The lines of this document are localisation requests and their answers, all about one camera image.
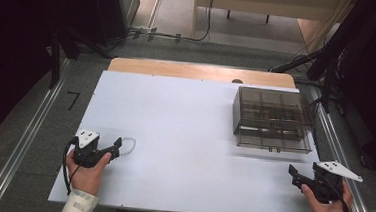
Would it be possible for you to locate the white bead bracelet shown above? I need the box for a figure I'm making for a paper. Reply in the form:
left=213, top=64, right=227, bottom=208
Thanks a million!
left=117, top=135, right=138, bottom=158

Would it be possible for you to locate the metal floor rail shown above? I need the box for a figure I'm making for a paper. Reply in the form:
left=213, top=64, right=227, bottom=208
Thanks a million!
left=300, top=84, right=376, bottom=212
left=0, top=53, right=73, bottom=212

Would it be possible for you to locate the person's left hand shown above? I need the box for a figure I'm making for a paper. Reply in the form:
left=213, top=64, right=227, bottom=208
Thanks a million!
left=64, top=149, right=113, bottom=198

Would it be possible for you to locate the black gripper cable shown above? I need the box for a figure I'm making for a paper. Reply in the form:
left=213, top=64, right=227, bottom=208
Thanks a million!
left=318, top=174, right=355, bottom=212
left=59, top=135, right=85, bottom=197

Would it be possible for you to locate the white table board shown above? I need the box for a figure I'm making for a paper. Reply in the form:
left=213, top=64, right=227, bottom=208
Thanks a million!
left=47, top=66, right=328, bottom=212

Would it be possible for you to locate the black stand with cables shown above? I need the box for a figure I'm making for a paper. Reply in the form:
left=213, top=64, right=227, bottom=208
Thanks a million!
left=265, top=0, right=376, bottom=117

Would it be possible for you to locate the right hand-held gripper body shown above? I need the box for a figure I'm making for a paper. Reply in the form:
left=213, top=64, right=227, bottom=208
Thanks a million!
left=309, top=159, right=365, bottom=206

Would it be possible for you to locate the dark transparent compartment box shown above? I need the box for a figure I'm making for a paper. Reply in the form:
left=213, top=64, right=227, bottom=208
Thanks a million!
left=229, top=85, right=319, bottom=156

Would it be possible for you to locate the black equipment cabinet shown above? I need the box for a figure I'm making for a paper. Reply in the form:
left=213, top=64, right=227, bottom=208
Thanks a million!
left=45, top=0, right=141, bottom=95

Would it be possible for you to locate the beige wooden bench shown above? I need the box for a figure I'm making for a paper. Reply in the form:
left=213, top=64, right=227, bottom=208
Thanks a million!
left=190, top=0, right=356, bottom=50

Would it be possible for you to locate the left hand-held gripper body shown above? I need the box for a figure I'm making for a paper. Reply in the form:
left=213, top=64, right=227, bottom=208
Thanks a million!
left=70, top=128, right=106, bottom=170

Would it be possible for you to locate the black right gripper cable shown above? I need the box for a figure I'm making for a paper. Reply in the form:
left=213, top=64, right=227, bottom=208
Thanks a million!
left=318, top=174, right=355, bottom=212

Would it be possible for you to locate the black floor cable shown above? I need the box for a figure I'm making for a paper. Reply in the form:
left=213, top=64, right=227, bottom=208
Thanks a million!
left=79, top=0, right=217, bottom=61

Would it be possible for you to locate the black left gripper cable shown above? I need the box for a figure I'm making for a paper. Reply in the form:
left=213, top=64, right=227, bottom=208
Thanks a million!
left=59, top=135, right=85, bottom=197

